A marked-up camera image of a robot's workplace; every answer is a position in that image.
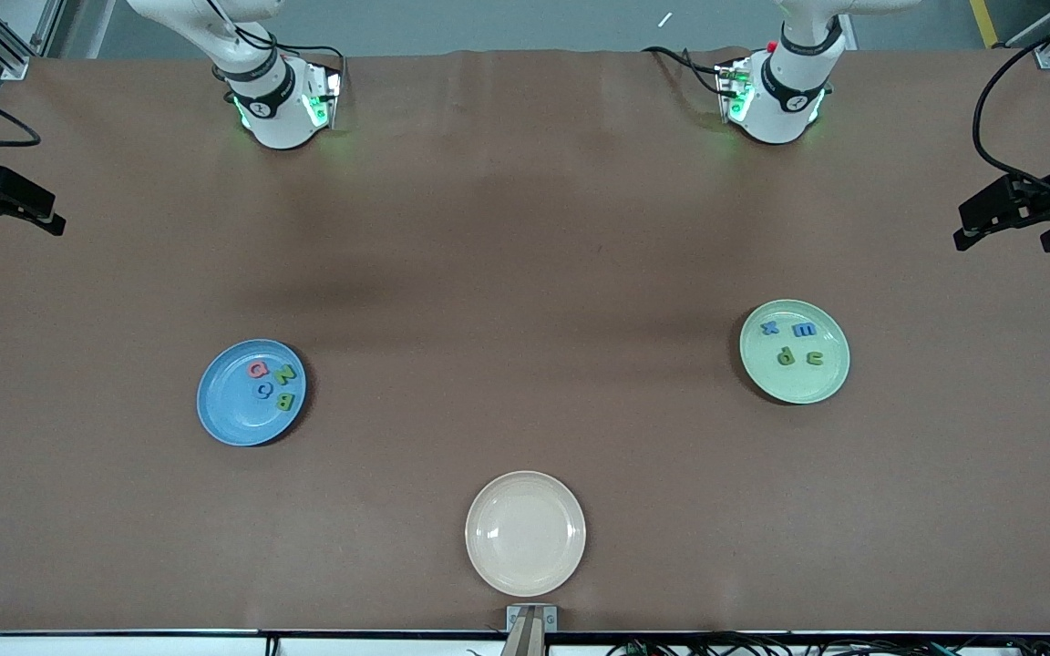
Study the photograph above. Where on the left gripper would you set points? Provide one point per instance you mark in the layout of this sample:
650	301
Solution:
1038	202

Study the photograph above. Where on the blue lowercase letter m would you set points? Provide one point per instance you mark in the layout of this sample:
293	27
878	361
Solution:
803	330

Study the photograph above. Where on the blue lowercase letter x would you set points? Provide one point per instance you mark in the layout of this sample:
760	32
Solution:
770	328

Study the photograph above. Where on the green lowercase letter p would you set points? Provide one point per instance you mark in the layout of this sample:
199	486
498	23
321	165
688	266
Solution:
784	357

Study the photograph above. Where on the pink uppercase letter Q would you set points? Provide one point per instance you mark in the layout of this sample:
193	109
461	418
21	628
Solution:
252	370

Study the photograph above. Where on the green uppercase letter N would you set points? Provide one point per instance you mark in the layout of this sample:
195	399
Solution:
284	374

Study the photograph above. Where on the green uppercase letter B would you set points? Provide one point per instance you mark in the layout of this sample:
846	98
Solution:
285	402

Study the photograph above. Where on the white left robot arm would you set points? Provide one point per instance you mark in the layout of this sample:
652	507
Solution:
789	100

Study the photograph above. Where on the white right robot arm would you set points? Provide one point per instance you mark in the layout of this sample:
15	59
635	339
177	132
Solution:
270	100

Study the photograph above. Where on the green plate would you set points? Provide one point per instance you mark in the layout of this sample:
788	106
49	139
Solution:
798	383

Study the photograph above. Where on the blue plate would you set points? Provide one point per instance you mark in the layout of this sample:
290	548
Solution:
233	415

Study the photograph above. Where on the beige plate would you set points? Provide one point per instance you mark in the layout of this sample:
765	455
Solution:
525	533

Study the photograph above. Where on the white table edge rail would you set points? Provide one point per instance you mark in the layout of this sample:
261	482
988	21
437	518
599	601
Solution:
124	647

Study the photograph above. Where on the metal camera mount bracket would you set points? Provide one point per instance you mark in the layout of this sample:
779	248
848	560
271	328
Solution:
530	620

